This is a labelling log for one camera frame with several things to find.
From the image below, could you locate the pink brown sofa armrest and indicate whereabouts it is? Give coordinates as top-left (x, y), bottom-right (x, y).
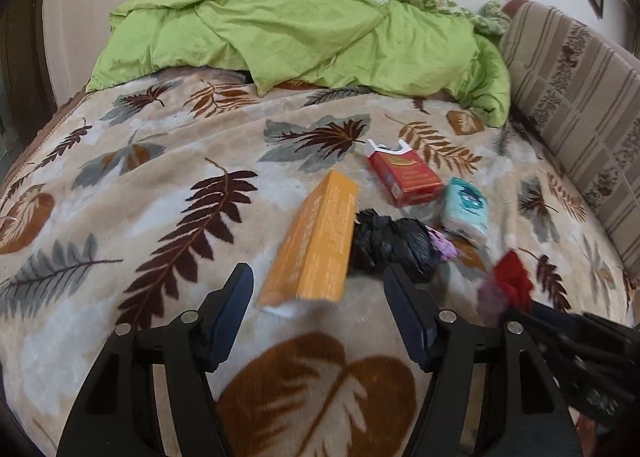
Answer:
top-left (500, 0), bottom-right (538, 22)

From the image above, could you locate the red colourful wrapper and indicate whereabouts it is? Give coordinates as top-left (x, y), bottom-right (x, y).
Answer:
top-left (477, 251), bottom-right (535, 328)

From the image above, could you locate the light blue tissue pack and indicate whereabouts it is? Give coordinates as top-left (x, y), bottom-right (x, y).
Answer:
top-left (441, 177), bottom-right (490, 244)

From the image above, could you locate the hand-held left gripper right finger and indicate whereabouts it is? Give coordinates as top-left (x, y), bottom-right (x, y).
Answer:
top-left (382, 264), bottom-right (583, 457)

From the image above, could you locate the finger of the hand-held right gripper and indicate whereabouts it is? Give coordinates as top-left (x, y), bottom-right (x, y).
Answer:
top-left (525, 299), bottom-right (640, 353)
top-left (535, 332), bottom-right (621, 388)

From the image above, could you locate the red cigarette box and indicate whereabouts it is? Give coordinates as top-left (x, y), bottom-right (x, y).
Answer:
top-left (366, 138), bottom-right (445, 208)

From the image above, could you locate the green duvet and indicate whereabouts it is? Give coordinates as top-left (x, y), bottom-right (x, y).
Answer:
top-left (86, 0), bottom-right (511, 128)

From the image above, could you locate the dark wooden furniture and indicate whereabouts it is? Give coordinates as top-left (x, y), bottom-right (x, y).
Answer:
top-left (0, 0), bottom-right (56, 168)

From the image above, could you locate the leaf printed blanket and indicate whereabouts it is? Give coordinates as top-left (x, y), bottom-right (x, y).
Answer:
top-left (0, 69), bottom-right (636, 457)

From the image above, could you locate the black plastic bag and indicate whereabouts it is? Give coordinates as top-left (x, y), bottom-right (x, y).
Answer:
top-left (349, 208), bottom-right (446, 274)

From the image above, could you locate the striped floral cushion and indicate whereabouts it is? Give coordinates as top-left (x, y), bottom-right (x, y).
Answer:
top-left (499, 0), bottom-right (640, 278)

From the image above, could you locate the orange cardboard box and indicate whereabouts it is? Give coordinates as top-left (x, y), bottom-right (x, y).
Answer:
top-left (257, 169), bottom-right (360, 319)

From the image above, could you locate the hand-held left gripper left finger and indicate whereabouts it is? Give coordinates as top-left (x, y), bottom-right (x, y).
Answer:
top-left (56, 263), bottom-right (256, 457)

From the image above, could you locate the purple wrapper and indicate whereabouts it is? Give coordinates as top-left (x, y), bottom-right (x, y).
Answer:
top-left (432, 229), bottom-right (458, 260)

